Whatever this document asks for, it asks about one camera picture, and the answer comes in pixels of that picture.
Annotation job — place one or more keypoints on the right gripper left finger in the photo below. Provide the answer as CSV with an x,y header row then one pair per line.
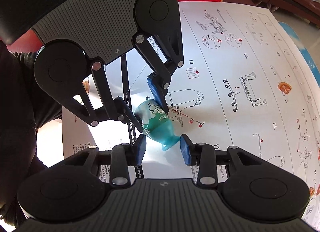
x,y
123,156

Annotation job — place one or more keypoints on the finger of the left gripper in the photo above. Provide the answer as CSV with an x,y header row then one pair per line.
x,y
112,109
172,48

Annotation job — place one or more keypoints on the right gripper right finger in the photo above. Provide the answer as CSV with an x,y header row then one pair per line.
x,y
201,155

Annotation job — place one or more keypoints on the small teal bottle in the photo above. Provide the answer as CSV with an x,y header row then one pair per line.
x,y
156,124

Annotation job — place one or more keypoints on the white instruction sheet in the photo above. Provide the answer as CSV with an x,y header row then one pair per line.
x,y
244,83

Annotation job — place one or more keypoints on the blue table mat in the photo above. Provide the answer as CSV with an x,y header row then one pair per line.
x,y
303,50

